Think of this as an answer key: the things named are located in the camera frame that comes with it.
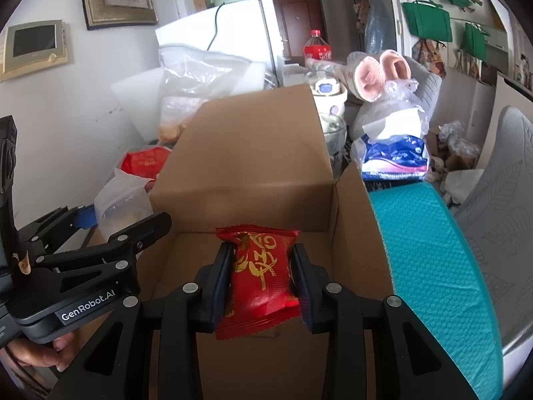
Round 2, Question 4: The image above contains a blue hanging plastic cover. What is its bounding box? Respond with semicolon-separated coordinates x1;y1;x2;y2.
364;0;396;55

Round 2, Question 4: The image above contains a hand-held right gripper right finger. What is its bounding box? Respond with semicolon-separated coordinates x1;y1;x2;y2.
290;242;479;400

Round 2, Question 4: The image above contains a cola bottle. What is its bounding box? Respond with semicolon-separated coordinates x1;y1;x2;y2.
303;29;332;67

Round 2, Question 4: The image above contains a brown door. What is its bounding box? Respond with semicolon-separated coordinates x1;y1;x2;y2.
280;1;325;57

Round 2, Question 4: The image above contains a pink plush slipper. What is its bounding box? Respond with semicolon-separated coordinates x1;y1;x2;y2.
377;49;413;85
346;51;386;103

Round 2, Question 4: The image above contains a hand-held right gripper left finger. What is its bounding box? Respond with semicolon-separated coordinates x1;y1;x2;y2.
49;242;235;400

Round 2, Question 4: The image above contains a black power cable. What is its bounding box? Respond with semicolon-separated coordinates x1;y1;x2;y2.
206;3;228;51

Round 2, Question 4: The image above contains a person's left hand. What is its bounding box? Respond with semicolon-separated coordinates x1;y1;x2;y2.
7;330;78;372

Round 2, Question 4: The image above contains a white plastic bag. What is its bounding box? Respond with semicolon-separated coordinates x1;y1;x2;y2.
352;81;429;142

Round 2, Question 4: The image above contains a white cabinet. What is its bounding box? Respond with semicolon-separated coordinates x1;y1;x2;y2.
470;73;533;171

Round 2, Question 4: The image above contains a large green tote bag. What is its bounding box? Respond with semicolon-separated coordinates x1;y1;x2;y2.
402;0;452;42

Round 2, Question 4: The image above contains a white fridge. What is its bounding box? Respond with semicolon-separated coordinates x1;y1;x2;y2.
155;0;275;92

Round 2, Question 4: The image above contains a small white appliance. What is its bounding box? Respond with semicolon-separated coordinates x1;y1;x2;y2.
306;71;348;114

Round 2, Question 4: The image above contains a crumpled clear plastic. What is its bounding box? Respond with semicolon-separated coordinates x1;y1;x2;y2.
437;121;481;156

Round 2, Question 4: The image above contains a wall intercom panel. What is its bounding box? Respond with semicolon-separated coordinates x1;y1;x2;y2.
0;19;71;82

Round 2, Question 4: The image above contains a blue tissue pack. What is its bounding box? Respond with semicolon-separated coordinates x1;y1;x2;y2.
360;133;429;182

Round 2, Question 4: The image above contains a large clear plastic bag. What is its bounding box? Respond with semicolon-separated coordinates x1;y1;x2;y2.
158;44;253;144

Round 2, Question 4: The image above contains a small clear zip bag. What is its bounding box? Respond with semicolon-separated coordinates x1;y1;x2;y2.
94;169;155;238

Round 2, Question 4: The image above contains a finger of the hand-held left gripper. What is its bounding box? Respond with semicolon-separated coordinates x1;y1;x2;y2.
19;212;173;311
17;204;97;256

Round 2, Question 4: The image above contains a red foil package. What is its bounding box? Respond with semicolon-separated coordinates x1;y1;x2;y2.
121;148;171;181

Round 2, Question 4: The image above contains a teal bubble table mat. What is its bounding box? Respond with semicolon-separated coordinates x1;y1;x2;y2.
368;181;506;400

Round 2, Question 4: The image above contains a red snack packet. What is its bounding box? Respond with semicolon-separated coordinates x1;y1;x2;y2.
214;225;301;340

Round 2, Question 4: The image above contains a large brown cardboard box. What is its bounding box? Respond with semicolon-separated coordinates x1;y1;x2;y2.
77;84;396;400

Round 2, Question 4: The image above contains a patterned hanging bag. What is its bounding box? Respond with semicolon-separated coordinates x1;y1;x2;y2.
414;39;446;78

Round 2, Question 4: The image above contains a grey knit cloth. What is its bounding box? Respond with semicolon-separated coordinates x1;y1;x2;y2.
400;56;442;126

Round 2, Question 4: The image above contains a small green tote bag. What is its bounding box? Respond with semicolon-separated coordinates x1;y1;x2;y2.
464;23;489;61

